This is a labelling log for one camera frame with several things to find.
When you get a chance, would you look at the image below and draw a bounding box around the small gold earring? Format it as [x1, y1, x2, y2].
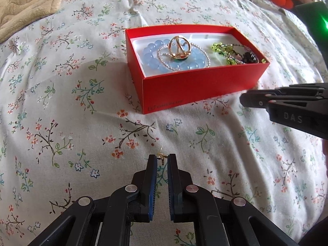
[156, 146, 168, 165]

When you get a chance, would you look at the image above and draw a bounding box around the light blue bead bracelet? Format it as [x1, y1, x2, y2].
[141, 38, 208, 73]

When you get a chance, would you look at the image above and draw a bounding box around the red cardboard box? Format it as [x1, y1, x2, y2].
[125, 24, 270, 114]

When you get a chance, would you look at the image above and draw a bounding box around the black bead hair tie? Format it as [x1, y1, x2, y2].
[242, 52, 260, 64]

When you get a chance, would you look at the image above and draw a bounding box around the gold ring cluster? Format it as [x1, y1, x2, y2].
[167, 36, 192, 60]

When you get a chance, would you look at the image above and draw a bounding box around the person's right hand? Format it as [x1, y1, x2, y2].
[322, 139, 328, 156]

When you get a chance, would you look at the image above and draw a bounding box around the floral bed sheet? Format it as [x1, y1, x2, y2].
[1, 0, 327, 245]

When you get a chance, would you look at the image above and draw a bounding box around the clear crystal bead bracelet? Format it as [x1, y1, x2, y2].
[156, 42, 211, 72]

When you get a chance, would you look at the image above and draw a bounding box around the beige quilted blanket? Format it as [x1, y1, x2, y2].
[1, 0, 63, 43]

